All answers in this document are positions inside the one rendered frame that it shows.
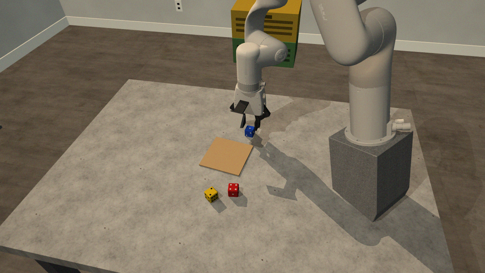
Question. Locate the tan flat mat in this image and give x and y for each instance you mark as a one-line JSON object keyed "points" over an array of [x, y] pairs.
{"points": [[226, 155]]}

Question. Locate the dark blue die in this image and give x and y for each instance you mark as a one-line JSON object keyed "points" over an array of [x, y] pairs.
{"points": [[250, 131]]}

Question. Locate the red die with white pips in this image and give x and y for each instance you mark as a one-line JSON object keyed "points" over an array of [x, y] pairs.
{"points": [[233, 190]]}

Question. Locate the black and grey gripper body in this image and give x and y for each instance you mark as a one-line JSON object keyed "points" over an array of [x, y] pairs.
{"points": [[256, 100]]}

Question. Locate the yellow die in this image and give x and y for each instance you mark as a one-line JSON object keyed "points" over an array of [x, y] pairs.
{"points": [[211, 194]]}

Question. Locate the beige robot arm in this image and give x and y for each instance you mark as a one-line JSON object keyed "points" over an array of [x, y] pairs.
{"points": [[363, 40]]}

